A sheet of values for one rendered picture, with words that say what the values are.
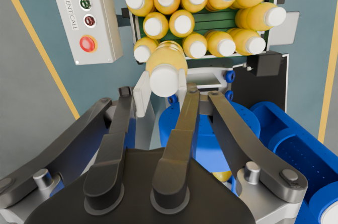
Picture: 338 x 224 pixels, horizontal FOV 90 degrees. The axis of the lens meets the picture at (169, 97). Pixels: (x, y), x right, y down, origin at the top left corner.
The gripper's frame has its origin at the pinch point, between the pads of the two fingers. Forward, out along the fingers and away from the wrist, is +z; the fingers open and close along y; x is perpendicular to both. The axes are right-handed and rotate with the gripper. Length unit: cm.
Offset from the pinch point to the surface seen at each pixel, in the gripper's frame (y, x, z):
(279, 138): 66, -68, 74
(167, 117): -2.0, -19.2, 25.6
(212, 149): 8.5, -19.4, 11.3
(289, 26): 42, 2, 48
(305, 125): 131, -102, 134
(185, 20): 4.2, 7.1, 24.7
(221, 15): 17.2, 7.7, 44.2
